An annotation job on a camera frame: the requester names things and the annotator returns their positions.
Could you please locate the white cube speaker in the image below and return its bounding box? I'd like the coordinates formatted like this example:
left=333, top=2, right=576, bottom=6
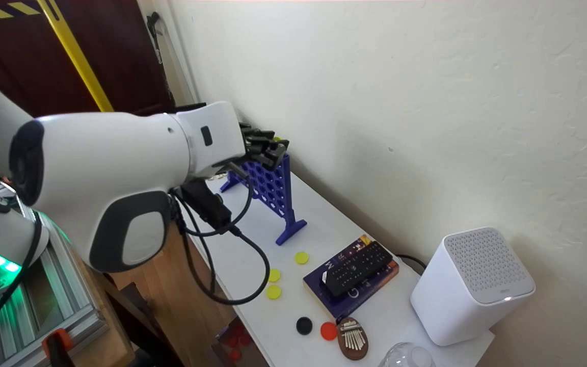
left=410, top=227, right=537, bottom=347

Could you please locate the clear glass object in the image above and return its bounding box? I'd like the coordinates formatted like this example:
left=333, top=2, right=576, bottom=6
left=378, top=342, right=437, bottom=367

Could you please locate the orange clamp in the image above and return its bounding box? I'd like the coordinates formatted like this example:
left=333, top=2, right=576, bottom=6
left=42, top=328, right=76, bottom=367

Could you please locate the black cable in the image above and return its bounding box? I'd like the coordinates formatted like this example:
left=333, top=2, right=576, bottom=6
left=394, top=253, right=428, bottom=271

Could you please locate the wooden kalimba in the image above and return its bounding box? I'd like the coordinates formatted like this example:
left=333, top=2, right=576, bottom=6
left=337, top=317, right=369, bottom=361

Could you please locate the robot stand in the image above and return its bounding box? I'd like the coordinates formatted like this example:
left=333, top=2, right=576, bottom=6
left=0, top=158, right=137, bottom=367

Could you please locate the black remote control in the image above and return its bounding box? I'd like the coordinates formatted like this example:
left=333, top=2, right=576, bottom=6
left=320, top=241, right=394, bottom=298

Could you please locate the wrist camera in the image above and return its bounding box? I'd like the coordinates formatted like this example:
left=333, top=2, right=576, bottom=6
left=180, top=178, right=233, bottom=231

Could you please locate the dark red door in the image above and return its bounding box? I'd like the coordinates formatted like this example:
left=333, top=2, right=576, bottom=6
left=0, top=0, right=174, bottom=119

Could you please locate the box of red chips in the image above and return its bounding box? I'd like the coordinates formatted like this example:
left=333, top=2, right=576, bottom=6
left=211, top=316, right=254, bottom=367

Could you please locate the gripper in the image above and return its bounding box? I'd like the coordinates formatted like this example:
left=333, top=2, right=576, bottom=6
left=240, top=122, right=290, bottom=172

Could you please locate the dark blue book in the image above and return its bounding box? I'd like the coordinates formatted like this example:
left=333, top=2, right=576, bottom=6
left=303, top=234, right=400, bottom=320

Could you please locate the yellow strap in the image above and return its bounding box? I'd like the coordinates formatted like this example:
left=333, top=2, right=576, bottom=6
left=36, top=0, right=115, bottom=113

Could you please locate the blue gameboard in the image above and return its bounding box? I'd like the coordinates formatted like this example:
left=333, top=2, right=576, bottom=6
left=220, top=152, right=308, bottom=246

